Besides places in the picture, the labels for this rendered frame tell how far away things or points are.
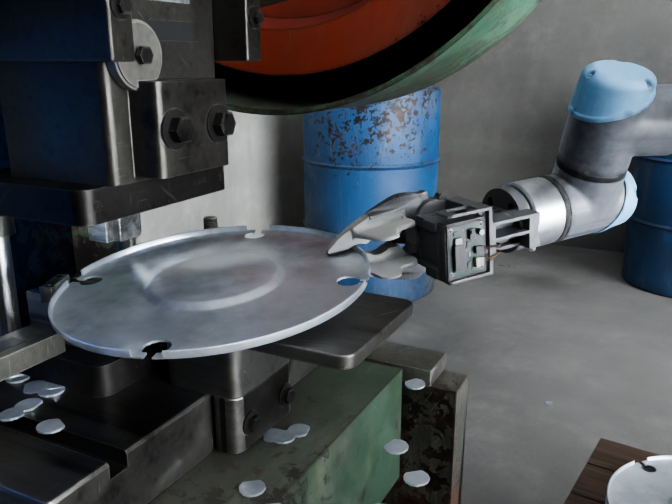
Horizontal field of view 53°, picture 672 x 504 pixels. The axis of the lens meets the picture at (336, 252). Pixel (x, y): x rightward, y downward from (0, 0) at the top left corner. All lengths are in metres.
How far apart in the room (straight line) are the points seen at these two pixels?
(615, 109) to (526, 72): 3.14
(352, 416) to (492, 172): 3.31
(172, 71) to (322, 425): 0.36
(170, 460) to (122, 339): 0.12
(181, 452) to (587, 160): 0.49
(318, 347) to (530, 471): 1.36
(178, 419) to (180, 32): 0.34
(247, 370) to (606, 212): 0.43
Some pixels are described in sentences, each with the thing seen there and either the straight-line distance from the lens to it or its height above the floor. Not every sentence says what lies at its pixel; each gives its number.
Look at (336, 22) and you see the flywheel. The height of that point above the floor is 1.04.
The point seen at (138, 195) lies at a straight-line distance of 0.63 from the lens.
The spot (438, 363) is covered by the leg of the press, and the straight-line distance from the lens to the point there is 0.84.
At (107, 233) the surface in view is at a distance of 0.69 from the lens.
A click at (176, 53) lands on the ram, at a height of 1.00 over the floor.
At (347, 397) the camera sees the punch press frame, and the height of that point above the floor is 0.65.
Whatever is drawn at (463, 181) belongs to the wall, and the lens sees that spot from 4.00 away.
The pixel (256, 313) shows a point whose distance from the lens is 0.56.
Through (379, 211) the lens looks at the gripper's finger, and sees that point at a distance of 0.69.
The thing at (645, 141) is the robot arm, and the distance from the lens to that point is 0.77.
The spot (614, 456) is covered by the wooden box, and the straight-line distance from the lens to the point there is 1.28.
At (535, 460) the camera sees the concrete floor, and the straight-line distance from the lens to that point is 1.89.
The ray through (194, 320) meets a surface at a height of 0.79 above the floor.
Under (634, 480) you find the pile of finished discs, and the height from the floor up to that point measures 0.39.
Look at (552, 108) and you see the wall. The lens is 3.85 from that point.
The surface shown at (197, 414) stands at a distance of 0.62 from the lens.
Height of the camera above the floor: 0.99
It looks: 16 degrees down
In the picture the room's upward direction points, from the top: straight up
